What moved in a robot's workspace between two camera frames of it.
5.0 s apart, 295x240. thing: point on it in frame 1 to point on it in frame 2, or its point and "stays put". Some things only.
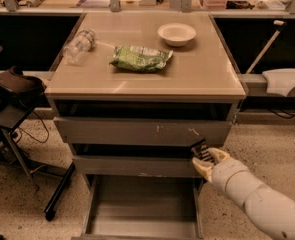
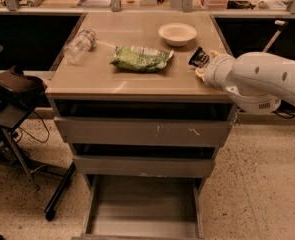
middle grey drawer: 137,166 stays put
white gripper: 226,174 to 214,70
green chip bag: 140,59 stays put
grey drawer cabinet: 134,94 stays put
